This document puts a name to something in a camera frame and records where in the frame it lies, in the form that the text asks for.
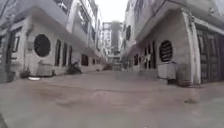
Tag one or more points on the tall grey building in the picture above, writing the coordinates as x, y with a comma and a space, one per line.
115, 36

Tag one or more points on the parked motorbike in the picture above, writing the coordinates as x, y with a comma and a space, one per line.
74, 68

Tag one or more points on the grey concrete road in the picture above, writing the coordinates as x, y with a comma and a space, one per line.
110, 103

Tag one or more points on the white box unit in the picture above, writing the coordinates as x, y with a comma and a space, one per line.
166, 70

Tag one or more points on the pale box unit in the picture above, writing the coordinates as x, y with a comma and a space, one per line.
44, 70

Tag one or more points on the building with dark gate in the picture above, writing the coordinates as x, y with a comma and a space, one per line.
173, 33

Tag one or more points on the building with round window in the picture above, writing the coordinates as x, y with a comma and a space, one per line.
50, 30

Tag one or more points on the grey bin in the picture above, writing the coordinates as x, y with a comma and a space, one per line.
184, 75

